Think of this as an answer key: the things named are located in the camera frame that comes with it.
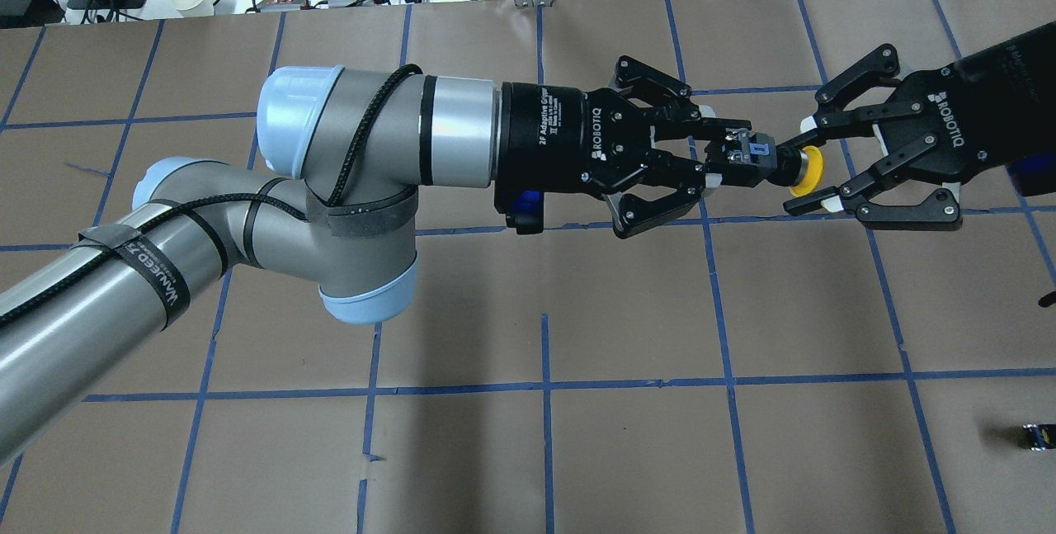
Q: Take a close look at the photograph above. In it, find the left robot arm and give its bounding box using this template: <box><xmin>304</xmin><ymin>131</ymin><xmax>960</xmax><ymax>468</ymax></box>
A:
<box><xmin>1</xmin><ymin>56</ymin><xmax>751</xmax><ymax>462</ymax></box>

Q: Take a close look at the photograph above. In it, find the white paper cup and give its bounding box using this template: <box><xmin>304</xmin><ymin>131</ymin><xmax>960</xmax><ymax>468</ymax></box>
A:
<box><xmin>170</xmin><ymin>0</ymin><xmax>215</xmax><ymax>18</ymax></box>

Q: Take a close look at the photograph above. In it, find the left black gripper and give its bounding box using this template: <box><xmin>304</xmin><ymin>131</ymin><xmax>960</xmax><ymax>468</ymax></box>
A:
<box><xmin>494</xmin><ymin>55</ymin><xmax>753</xmax><ymax>239</ymax></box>

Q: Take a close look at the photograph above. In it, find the yellow push button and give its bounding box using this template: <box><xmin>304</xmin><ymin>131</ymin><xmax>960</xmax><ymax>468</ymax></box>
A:
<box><xmin>705</xmin><ymin>128</ymin><xmax>826</xmax><ymax>198</ymax></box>

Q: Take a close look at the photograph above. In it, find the red push button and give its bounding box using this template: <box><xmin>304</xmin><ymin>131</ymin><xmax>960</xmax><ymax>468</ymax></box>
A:
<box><xmin>1021</xmin><ymin>423</ymin><xmax>1056</xmax><ymax>451</ymax></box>

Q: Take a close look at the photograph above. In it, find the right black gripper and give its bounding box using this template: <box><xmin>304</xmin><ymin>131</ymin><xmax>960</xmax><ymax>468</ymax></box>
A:
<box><xmin>780</xmin><ymin>44</ymin><xmax>1049</xmax><ymax>232</ymax></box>

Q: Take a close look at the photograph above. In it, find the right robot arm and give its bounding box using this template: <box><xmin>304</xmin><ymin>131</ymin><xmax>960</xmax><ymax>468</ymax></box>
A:
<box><xmin>769</xmin><ymin>23</ymin><xmax>1055</xmax><ymax>232</ymax></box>

